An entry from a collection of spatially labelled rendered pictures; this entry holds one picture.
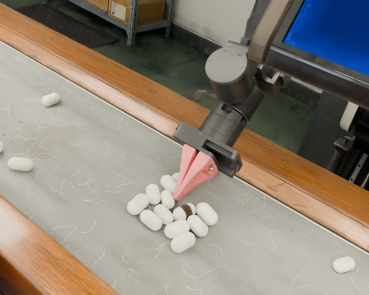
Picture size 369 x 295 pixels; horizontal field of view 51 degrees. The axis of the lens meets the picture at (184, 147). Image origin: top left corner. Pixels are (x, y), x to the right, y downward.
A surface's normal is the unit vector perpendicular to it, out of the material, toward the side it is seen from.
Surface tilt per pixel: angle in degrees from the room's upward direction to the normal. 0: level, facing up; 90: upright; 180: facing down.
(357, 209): 0
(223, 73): 41
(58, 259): 0
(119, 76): 0
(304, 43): 58
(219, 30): 88
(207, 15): 90
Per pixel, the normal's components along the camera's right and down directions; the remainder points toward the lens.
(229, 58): -0.32, -0.39
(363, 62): -0.41, -0.10
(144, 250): 0.17, -0.80
